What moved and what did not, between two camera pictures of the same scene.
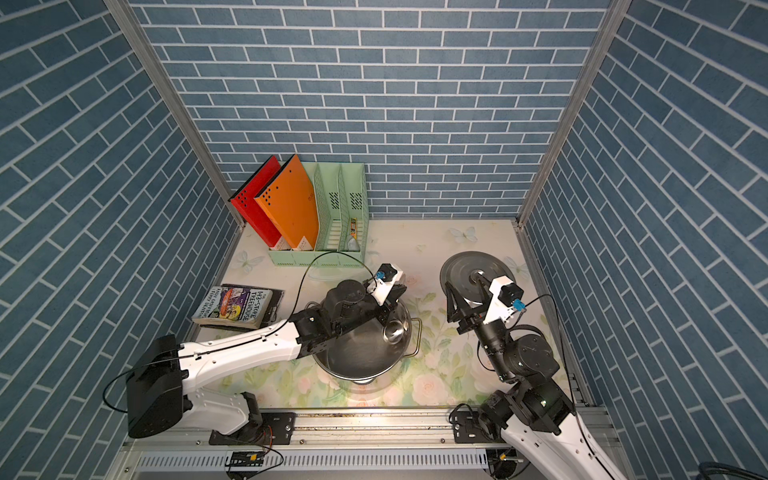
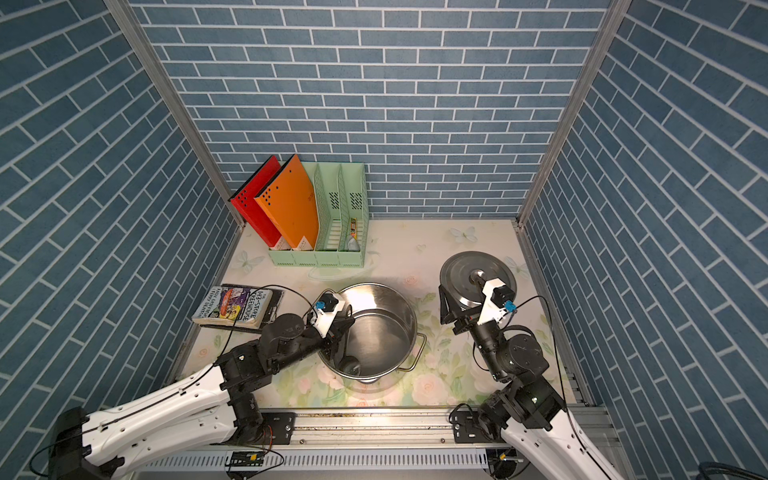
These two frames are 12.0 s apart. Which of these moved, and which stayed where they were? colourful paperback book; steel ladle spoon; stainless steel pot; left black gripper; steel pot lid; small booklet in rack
Moved: left black gripper; steel ladle spoon
Stayed: steel pot lid; stainless steel pot; small booklet in rack; colourful paperback book
